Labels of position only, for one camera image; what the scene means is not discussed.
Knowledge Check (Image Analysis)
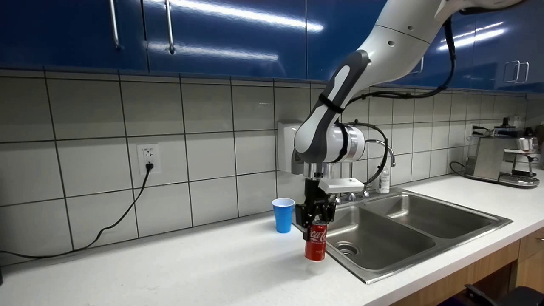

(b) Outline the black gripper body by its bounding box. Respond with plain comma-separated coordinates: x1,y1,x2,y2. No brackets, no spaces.
301,177,336,225

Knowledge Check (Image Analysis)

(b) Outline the red soda can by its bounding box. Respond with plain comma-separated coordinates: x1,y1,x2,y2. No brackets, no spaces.
302,221,330,264

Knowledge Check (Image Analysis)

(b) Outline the stainless steel double sink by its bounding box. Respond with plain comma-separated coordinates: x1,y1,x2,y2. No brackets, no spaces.
292,189,513,286

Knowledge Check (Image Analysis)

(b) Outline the blue plastic cup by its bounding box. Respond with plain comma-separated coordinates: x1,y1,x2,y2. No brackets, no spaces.
270,196,297,235

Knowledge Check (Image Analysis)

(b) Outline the chrome faucet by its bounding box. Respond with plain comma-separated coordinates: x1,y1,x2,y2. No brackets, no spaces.
330,162,398,206

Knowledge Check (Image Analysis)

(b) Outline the small white bottle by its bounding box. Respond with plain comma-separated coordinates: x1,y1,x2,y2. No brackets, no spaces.
377,167,393,196

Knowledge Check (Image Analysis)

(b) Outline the silver espresso machine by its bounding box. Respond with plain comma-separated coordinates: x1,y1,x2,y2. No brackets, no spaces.
449,116,542,191

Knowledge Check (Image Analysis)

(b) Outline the black chair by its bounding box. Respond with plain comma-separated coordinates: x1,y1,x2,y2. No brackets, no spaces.
447,283,544,306

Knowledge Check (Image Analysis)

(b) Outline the wooden base cabinet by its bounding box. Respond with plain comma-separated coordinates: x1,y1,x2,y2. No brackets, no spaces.
389,227,544,306

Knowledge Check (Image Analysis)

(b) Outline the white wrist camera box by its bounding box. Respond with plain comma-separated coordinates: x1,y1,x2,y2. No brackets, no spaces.
316,176,365,196

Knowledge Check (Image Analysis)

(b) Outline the white wall soap dispenser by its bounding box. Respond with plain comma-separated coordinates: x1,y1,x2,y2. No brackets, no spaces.
275,121,302,176

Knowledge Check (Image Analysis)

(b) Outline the white wall outlet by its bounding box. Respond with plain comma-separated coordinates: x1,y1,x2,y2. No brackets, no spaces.
138,143,163,176

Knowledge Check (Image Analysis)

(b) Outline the blue wall cabinet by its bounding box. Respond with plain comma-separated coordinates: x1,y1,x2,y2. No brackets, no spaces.
0,0,544,96

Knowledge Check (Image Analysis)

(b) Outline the black power cord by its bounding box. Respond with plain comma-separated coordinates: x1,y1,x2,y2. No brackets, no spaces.
0,162,156,262

